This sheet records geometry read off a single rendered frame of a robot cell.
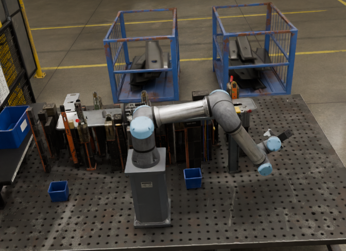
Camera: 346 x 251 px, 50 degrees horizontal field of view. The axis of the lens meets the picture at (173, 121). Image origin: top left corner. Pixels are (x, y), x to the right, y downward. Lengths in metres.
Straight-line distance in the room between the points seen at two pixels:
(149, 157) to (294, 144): 1.26
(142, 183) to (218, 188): 0.59
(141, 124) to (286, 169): 1.12
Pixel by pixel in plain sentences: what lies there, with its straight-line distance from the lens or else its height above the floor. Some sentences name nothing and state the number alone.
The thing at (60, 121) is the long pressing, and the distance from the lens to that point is 2.69.
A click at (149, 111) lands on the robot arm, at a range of 1.96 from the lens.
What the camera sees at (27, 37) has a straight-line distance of 5.87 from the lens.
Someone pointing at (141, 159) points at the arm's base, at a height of 1.15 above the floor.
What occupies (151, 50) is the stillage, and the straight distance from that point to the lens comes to 5.07.
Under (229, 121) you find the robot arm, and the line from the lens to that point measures 1.86.
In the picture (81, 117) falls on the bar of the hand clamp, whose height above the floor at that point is 1.10.
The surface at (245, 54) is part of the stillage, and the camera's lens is 4.61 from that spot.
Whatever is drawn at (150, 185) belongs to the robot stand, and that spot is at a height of 1.00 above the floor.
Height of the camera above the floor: 2.30
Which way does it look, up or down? 32 degrees down
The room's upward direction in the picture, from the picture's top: 4 degrees counter-clockwise
